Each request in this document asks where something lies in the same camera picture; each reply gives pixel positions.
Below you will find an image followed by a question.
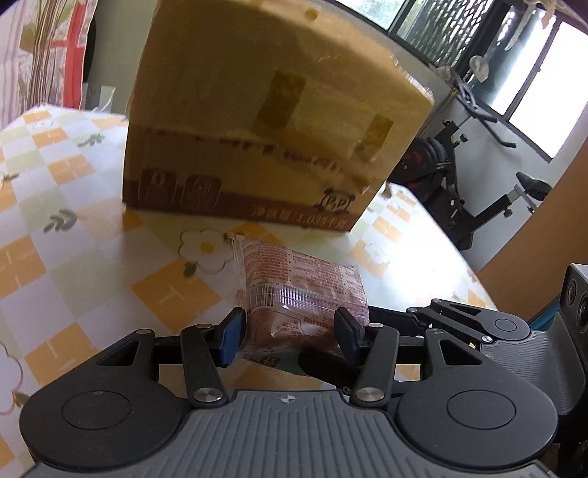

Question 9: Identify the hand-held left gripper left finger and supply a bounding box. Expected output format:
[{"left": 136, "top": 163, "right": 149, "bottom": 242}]
[{"left": 93, "top": 306, "right": 247, "bottom": 407}]

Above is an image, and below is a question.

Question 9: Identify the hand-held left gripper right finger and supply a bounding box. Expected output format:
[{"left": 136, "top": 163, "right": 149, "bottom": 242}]
[{"left": 334, "top": 306, "right": 488, "bottom": 407}]

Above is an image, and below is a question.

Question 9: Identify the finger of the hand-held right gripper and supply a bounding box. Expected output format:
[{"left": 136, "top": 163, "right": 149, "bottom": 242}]
[
  {"left": 366, "top": 298, "right": 500, "bottom": 345},
  {"left": 298, "top": 348, "right": 361, "bottom": 392}
]

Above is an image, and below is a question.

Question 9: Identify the clear pink printed packet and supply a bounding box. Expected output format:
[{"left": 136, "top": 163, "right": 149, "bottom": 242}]
[{"left": 227, "top": 233, "right": 371, "bottom": 365}]

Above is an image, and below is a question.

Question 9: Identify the brown cardboard box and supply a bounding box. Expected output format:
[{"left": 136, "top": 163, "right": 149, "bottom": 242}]
[{"left": 121, "top": 0, "right": 435, "bottom": 236}]

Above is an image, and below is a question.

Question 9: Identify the brown flat board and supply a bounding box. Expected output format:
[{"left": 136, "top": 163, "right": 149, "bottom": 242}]
[{"left": 476, "top": 174, "right": 588, "bottom": 323}]

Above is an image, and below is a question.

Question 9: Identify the black exercise bike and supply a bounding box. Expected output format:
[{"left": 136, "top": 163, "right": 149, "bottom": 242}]
[{"left": 390, "top": 69, "right": 555, "bottom": 252}]

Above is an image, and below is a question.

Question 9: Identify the checked floral tablecloth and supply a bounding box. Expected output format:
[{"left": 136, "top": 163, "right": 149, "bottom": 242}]
[{"left": 0, "top": 105, "right": 500, "bottom": 478}]

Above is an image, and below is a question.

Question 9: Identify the black framed window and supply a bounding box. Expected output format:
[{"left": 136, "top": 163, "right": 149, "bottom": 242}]
[{"left": 330, "top": 0, "right": 588, "bottom": 163}]

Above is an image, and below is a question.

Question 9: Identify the printed wall cloth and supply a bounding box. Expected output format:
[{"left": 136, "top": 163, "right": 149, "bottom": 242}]
[{"left": 0, "top": 0, "right": 100, "bottom": 130}]

